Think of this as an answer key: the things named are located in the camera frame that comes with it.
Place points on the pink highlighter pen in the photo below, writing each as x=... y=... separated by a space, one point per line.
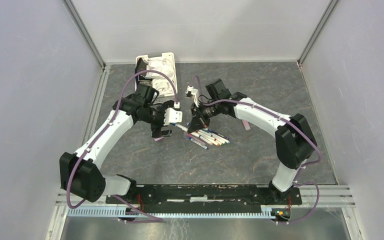
x=246 y=125

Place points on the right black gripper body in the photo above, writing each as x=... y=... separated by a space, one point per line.
x=206 y=111

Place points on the black mounting base plate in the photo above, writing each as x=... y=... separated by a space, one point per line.
x=209 y=198

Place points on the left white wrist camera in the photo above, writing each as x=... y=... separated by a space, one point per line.
x=172 y=116

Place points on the white slotted cable duct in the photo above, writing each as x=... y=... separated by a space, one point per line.
x=122 y=212

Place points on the pink highlighter cap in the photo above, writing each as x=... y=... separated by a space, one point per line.
x=158 y=139

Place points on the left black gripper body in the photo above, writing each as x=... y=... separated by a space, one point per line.
x=155 y=117

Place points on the grey blue pen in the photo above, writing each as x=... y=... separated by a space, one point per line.
x=190 y=138

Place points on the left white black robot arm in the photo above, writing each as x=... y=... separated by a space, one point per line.
x=80 y=171

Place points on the black cloth with label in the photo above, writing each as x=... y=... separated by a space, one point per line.
x=140 y=66

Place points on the red cap white marker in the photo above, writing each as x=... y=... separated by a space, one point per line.
x=203 y=137

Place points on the white plastic basket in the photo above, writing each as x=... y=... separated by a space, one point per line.
x=158 y=98

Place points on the green cap white marker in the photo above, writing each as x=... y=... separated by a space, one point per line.
x=218 y=136

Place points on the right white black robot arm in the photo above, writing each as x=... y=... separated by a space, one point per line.
x=294 y=139

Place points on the blue cap white marker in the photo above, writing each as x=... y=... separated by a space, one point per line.
x=183 y=128

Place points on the white crumpled cloth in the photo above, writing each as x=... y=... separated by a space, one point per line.
x=164 y=64

